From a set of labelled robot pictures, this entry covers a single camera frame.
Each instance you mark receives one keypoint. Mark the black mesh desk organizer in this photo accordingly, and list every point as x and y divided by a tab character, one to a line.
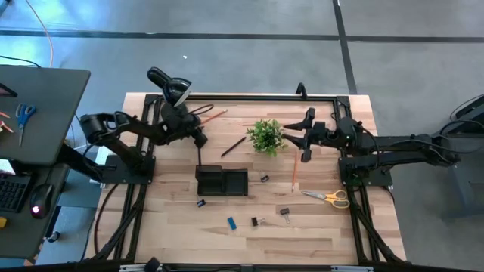
234	183

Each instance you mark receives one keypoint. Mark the black aluminium table frame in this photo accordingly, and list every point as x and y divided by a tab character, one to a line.
246	97

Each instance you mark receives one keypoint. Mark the thin black pen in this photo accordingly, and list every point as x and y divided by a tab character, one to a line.
199	156

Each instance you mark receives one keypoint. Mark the black hook clamp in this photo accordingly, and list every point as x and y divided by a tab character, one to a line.
301	90

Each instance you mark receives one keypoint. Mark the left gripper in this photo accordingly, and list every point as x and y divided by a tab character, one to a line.
183	122

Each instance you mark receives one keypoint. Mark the grey metal side table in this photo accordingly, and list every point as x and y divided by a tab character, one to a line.
465	170

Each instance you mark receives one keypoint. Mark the black computer mouse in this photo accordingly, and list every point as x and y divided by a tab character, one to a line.
41	198

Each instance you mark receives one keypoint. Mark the red orange pen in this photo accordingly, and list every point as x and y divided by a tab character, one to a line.
5	126
4	114

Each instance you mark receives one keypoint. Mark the orange pencil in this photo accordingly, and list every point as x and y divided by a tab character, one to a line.
294	170
213	116

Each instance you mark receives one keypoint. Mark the blue eraser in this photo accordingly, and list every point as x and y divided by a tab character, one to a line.
231	223

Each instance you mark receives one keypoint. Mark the black desk lamp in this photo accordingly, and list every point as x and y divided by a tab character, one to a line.
170	85

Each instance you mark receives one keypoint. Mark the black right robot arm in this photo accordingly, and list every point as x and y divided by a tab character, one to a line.
416	145

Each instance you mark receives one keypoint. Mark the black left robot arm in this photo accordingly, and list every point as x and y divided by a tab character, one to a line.
98	130

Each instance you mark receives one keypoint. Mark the desk caster wheel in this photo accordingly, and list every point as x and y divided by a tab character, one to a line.
53	236

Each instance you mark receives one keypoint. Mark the black keyboard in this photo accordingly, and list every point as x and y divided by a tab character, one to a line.
11	192

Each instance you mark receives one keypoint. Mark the green plant in white pot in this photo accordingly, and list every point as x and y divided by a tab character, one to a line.
266	136

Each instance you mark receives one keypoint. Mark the grey side desk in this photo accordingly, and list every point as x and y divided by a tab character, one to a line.
45	113

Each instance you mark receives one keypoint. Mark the black tablet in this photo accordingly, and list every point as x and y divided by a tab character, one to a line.
5	91

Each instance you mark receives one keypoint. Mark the black binder clip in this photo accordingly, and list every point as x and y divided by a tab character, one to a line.
284	211
201	203
265	178
255	221

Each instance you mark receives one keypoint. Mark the yellow block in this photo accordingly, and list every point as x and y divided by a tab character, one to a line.
2	222

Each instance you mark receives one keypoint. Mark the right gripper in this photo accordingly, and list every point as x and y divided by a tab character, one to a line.
325	134

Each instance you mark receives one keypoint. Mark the silver aluminium extrusion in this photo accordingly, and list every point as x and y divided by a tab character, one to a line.
351	269
132	267

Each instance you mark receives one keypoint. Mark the dark brown pencil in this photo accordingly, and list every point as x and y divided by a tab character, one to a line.
233	147

